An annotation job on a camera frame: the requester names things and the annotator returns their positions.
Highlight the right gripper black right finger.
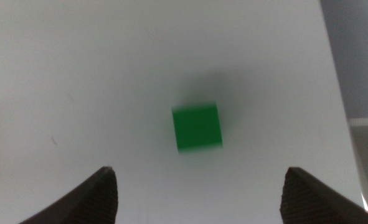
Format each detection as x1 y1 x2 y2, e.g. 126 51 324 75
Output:
279 166 368 224

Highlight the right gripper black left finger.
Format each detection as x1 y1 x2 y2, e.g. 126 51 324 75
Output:
18 166 119 224

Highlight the green cube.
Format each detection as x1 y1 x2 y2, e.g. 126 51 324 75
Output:
171 101 224 155

